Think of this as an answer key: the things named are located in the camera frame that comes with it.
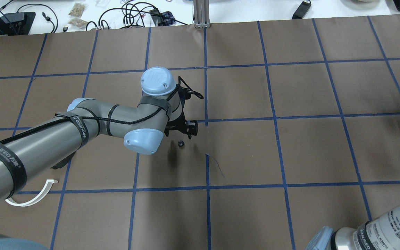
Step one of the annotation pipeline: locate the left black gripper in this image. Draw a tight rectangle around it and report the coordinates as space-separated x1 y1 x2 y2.
164 87 198 139

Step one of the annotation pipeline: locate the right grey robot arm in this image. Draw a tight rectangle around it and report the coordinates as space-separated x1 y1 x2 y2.
306 205 400 250

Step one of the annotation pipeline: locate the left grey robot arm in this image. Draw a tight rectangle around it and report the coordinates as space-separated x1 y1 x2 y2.
0 67 204 201

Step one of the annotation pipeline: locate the brown paper table mat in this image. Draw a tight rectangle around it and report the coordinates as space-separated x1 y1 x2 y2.
0 15 400 250

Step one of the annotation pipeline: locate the green brake shoe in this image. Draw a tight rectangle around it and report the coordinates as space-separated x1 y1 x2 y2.
50 156 73 170

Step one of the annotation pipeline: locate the black power adapter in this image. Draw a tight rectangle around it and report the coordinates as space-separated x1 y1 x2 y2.
292 0 312 19

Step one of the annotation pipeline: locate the white curved plastic part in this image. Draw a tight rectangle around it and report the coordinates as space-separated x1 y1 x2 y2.
5 179 59 207

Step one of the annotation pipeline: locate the black monitor stand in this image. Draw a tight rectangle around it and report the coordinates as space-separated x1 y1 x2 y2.
0 10 36 35

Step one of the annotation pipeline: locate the aluminium frame post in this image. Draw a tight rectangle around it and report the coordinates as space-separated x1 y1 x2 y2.
192 0 211 29

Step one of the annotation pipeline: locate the black cable bundle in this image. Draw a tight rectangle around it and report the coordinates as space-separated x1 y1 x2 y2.
85 2 188 31

